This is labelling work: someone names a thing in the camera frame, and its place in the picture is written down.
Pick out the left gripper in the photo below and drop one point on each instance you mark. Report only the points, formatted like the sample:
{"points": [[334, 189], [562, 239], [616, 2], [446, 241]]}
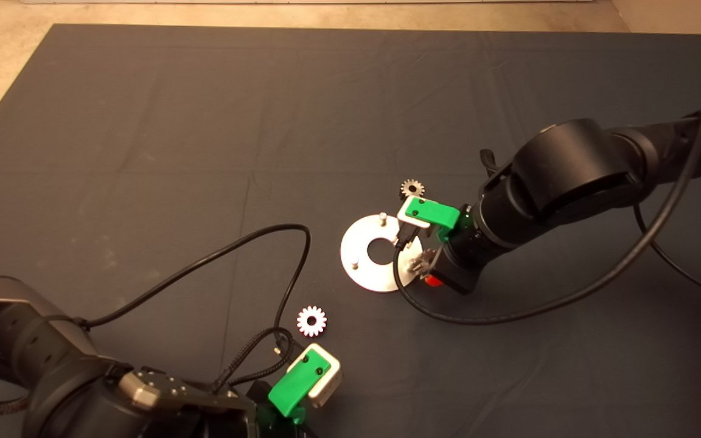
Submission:
{"points": [[265, 423]]}

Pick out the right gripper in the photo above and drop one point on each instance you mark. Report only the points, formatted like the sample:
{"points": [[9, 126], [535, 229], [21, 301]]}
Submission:
{"points": [[463, 264]]}

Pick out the steel planetary gear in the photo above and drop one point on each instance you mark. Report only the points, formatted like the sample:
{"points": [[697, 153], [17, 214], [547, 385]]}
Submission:
{"points": [[418, 261], [412, 182], [320, 326]]}

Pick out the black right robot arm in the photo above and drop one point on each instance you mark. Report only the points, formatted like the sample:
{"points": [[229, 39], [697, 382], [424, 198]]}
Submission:
{"points": [[569, 170]]}

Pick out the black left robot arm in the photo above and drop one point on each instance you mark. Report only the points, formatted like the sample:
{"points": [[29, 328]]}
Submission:
{"points": [[34, 365]]}

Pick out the round metal carrier plate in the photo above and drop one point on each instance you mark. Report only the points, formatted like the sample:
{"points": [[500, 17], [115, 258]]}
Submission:
{"points": [[359, 255]]}

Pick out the dark grey table cloth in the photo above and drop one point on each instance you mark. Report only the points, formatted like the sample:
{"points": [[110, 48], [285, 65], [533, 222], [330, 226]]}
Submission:
{"points": [[143, 121]]}

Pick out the green left camera mount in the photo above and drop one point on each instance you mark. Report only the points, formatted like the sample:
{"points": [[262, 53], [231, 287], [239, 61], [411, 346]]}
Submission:
{"points": [[294, 386]]}

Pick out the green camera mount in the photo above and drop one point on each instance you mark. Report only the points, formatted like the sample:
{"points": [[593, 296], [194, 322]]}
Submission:
{"points": [[435, 214], [294, 386]]}

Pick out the green right camera mount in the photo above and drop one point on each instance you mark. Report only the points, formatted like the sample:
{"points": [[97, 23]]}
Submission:
{"points": [[435, 214]]}

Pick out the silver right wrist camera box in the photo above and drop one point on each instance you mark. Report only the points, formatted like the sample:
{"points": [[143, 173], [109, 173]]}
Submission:
{"points": [[405, 216]]}

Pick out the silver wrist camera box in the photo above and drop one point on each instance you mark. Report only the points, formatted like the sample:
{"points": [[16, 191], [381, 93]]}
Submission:
{"points": [[405, 216], [330, 382]]}

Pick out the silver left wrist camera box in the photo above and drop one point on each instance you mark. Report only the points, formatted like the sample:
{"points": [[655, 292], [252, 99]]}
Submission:
{"points": [[330, 382]]}

